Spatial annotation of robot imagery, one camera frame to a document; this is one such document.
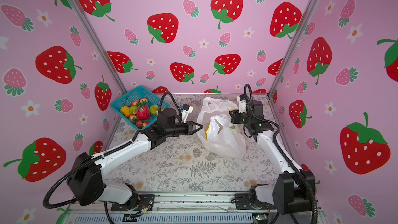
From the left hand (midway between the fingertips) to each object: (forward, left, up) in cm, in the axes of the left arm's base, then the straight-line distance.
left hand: (203, 126), depth 74 cm
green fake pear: (+26, +34, -18) cm, 47 cm away
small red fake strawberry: (+19, +47, -19) cm, 54 cm away
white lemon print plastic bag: (-7, -7, +3) cm, 10 cm away
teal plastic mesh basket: (+41, +50, -17) cm, 67 cm away
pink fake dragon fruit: (+20, +40, -15) cm, 47 cm away
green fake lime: (+26, +49, -18) cm, 58 cm away
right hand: (+11, -14, -2) cm, 18 cm away
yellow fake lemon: (+25, +54, -18) cm, 63 cm away
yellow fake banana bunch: (-7, -1, +7) cm, 10 cm away
